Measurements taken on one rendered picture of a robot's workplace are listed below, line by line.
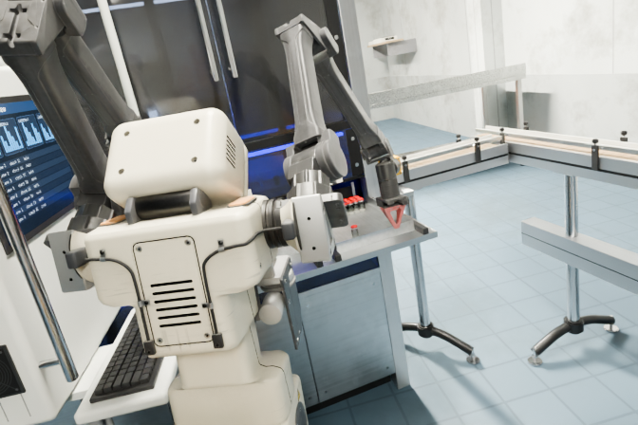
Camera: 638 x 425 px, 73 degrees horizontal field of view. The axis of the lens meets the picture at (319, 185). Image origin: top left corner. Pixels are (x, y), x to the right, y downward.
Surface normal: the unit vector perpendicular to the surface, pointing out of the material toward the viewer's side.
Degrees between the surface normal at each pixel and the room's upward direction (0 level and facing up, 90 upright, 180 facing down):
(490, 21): 90
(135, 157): 47
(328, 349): 90
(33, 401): 90
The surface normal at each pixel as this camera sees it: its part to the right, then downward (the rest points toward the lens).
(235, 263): -0.11, 0.15
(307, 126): -0.50, -0.34
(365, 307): 0.30, 0.21
